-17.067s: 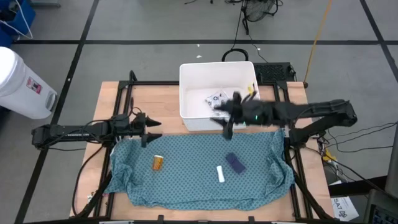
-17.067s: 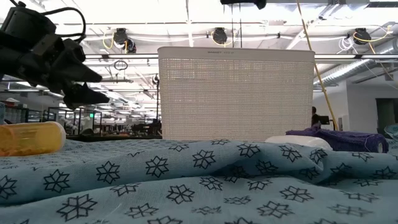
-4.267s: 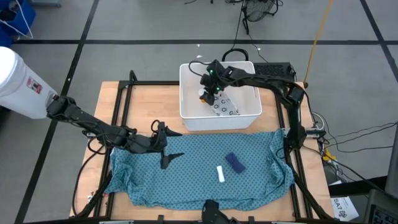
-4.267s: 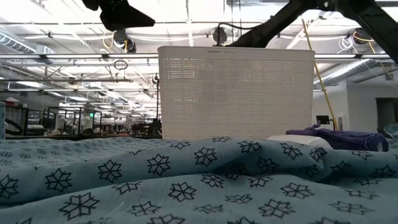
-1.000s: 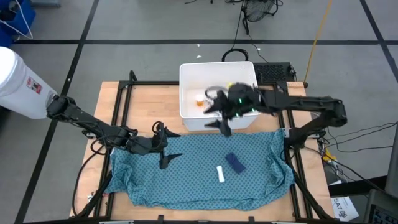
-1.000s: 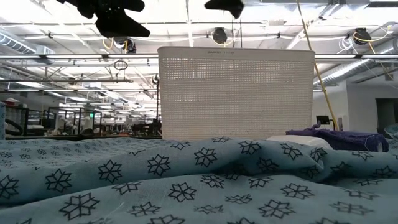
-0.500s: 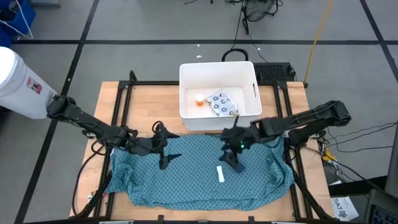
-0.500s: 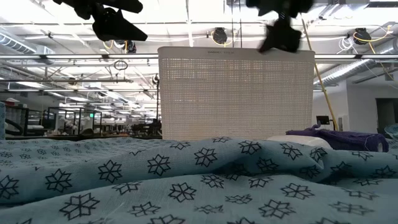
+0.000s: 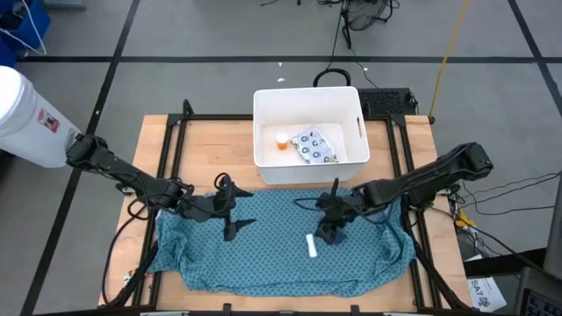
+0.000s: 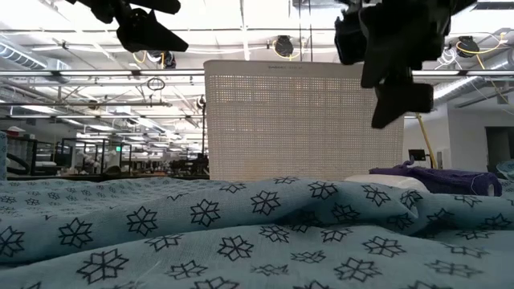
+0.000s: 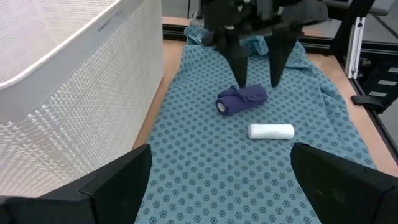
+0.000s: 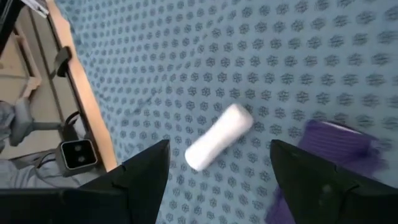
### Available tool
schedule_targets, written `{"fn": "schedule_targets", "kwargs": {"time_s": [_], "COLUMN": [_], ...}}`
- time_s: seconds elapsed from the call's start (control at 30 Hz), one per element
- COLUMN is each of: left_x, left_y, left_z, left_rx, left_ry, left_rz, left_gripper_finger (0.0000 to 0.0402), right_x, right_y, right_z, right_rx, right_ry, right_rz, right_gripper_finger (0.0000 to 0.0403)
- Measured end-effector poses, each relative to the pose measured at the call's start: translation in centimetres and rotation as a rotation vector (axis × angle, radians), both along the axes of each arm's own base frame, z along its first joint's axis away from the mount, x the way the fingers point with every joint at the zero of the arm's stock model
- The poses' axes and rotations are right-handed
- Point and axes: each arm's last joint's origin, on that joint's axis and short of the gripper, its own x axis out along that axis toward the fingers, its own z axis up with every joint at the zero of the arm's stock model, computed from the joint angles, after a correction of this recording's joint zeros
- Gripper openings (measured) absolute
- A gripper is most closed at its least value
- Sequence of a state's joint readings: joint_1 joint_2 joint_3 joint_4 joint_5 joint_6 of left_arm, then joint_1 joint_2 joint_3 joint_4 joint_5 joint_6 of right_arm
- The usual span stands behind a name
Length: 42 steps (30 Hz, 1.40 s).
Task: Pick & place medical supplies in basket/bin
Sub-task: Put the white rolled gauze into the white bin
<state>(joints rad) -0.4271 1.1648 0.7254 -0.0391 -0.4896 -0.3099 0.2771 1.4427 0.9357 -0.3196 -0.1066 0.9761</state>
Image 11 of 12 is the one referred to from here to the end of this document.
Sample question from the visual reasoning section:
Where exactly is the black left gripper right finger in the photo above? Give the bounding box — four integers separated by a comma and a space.
290, 142, 398, 224

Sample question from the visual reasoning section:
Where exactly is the white mesh basket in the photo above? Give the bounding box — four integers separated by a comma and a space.
0, 0, 164, 198

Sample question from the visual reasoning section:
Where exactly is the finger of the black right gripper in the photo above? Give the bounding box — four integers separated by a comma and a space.
216, 29, 250, 89
266, 27, 304, 88

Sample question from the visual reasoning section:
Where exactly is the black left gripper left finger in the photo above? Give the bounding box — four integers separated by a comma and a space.
0, 144, 153, 224

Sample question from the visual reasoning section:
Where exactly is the aluminium frame upright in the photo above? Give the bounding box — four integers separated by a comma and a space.
345, 17, 366, 80

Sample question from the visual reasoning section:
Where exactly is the white gauze roll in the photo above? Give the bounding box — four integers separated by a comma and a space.
248, 123, 295, 140

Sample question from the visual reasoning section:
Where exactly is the black unit with white labels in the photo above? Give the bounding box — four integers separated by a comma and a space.
360, 60, 398, 106

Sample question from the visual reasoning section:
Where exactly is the blue patterned hospital gown cloth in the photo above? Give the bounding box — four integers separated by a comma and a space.
133, 24, 377, 224

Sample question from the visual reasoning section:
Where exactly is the purple bandage roll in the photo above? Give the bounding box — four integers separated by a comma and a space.
215, 83, 269, 117

